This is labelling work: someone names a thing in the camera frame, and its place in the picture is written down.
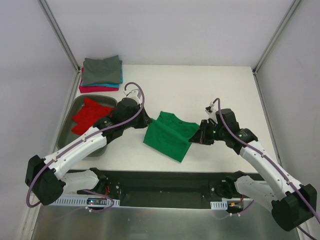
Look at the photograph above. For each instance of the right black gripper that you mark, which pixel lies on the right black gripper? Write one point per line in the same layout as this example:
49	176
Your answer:
205	132

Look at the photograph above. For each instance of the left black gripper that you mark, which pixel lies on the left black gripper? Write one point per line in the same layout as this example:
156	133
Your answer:
142	119

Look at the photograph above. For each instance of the green t-shirt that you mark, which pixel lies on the green t-shirt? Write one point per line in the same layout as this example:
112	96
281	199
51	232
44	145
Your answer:
170	135

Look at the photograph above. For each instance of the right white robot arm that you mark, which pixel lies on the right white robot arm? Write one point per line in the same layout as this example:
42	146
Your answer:
290	202

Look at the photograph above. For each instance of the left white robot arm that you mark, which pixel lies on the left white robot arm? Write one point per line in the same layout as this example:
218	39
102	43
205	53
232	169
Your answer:
49	177

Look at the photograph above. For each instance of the folded teal t-shirt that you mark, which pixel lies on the folded teal t-shirt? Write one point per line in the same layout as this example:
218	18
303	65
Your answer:
114	79

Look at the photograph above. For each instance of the red t-shirt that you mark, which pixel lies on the red t-shirt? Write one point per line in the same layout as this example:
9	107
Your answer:
90	113

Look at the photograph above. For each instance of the folded magenta t-shirt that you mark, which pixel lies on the folded magenta t-shirt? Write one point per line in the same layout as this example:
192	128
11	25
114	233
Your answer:
107	87

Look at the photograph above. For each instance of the folded grey t-shirt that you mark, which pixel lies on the folded grey t-shirt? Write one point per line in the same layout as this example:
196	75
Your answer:
96	70

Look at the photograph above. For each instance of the grey plastic tray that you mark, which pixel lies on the grey plastic tray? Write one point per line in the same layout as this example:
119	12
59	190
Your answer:
66	135

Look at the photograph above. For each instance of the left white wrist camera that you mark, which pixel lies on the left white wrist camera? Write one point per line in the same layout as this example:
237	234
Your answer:
134	94

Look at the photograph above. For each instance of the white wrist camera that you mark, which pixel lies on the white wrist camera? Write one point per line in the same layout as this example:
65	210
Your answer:
134	94
211	109

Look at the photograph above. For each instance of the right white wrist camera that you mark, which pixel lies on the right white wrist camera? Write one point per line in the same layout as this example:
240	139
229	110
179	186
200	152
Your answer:
211	109

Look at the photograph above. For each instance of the right white cable duct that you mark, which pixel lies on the right white cable duct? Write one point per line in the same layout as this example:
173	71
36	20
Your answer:
219	205

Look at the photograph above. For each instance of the white cable duct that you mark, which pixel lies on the white cable duct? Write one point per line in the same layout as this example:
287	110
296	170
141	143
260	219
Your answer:
219	205
85	201

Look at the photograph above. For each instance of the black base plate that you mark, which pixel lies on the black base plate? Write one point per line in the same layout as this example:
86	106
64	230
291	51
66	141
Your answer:
157	189

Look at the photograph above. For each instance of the left white cable duct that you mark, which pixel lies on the left white cable duct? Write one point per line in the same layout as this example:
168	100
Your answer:
85	201

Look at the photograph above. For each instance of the left aluminium frame post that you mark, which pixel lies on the left aluminium frame post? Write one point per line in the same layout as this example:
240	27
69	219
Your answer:
58	33

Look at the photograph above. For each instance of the aluminium frame post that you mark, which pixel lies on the aluminium frame post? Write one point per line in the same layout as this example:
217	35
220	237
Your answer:
58	33
276	35

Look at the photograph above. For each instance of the right aluminium frame post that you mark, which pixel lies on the right aluminium frame post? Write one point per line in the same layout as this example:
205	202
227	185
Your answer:
276	35

